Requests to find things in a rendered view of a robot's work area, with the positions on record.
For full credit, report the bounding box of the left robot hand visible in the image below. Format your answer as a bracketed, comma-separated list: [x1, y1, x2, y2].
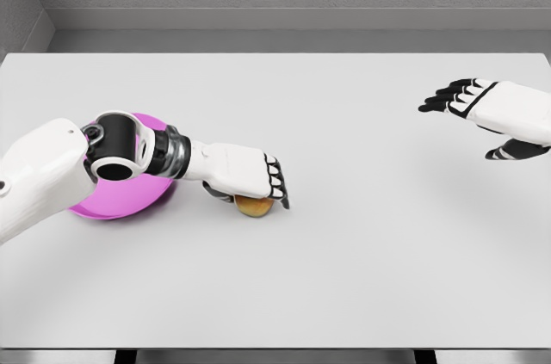
[201, 144, 291, 211]

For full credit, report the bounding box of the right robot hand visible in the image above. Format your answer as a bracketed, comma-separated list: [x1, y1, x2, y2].
[417, 77, 551, 162]

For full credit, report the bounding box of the yellow-red apple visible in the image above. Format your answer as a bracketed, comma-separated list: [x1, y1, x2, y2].
[233, 195, 274, 219]

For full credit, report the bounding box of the pink plate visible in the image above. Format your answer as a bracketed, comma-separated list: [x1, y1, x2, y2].
[68, 112, 178, 221]

